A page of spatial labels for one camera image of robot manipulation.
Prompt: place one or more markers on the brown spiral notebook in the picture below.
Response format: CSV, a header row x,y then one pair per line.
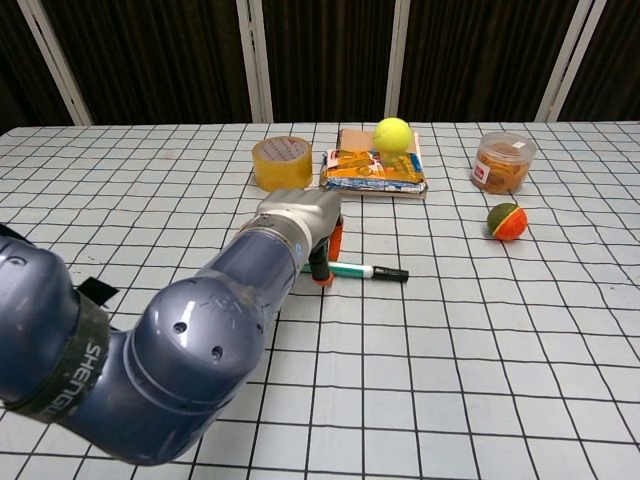
x,y
352,138

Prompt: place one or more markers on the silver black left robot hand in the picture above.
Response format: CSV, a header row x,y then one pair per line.
x,y
305,212

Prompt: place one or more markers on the yellow tennis ball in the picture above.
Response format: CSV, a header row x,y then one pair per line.
x,y
393,135

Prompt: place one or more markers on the clear jar of rubber bands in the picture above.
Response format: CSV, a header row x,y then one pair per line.
x,y
501,165

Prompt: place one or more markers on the green orange small ball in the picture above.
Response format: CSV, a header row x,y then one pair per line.
x,y
507,222

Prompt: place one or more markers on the black marker cap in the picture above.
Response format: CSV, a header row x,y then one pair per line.
x,y
390,274

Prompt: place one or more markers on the colourful printed snack packet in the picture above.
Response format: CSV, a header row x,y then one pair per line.
x,y
370,172

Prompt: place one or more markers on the blue grey left robot arm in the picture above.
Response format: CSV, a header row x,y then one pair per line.
x,y
190,340

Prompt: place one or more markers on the white black checked tablecloth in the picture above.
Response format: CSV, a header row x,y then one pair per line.
x,y
450,375

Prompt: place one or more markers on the white green marker body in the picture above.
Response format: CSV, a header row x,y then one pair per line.
x,y
352,271

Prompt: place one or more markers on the yellow packing tape roll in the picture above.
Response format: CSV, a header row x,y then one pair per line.
x,y
282,167

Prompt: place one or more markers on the white screen frame post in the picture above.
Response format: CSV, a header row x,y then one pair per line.
x,y
55,65
400,60
252,60
570,65

